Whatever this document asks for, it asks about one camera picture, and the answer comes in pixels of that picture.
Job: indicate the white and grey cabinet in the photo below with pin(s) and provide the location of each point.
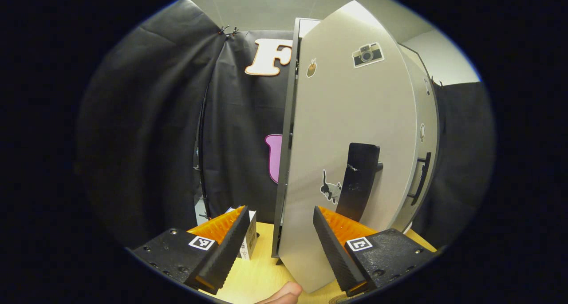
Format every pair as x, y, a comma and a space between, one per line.
287, 117

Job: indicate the white cabinet door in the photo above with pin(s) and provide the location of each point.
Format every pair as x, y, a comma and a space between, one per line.
355, 108
429, 108

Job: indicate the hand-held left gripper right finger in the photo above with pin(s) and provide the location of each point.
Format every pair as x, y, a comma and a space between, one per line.
335, 250

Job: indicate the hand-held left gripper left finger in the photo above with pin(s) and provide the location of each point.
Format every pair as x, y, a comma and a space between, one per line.
230, 246

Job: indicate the black cloth clip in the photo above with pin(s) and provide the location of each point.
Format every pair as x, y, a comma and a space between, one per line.
222, 29
234, 31

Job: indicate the small white carton box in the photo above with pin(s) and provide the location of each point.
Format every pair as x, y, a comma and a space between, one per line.
250, 237

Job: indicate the black backdrop cloth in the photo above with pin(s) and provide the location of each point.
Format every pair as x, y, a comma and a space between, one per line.
146, 131

